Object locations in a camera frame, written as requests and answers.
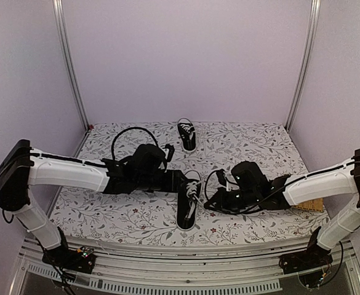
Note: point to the floral patterned table mat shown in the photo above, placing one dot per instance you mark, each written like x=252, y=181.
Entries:
x=150, y=219

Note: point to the left aluminium frame post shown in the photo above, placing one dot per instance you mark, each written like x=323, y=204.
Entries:
x=66, y=51

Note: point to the right aluminium frame post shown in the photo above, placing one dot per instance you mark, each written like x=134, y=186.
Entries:
x=306, y=58

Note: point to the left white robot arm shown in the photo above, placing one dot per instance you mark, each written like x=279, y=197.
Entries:
x=25, y=167

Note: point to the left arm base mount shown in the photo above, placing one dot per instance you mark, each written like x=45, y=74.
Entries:
x=65, y=258

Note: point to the woven bamboo tray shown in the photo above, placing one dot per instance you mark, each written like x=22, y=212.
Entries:
x=315, y=205

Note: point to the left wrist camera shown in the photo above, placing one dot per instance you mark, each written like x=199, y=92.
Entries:
x=169, y=155

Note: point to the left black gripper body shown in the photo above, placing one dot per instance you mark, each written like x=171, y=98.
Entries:
x=149, y=183

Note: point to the black canvas sneaker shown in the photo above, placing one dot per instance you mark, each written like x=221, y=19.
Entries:
x=188, y=198
x=187, y=133

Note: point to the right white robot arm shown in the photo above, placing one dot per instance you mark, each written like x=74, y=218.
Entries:
x=251, y=191

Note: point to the aluminium frame post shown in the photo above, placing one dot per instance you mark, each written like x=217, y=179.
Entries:
x=306, y=58
x=66, y=51

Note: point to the front aluminium rail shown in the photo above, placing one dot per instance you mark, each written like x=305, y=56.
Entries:
x=235, y=269

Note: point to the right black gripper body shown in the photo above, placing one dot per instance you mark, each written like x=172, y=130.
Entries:
x=247, y=198

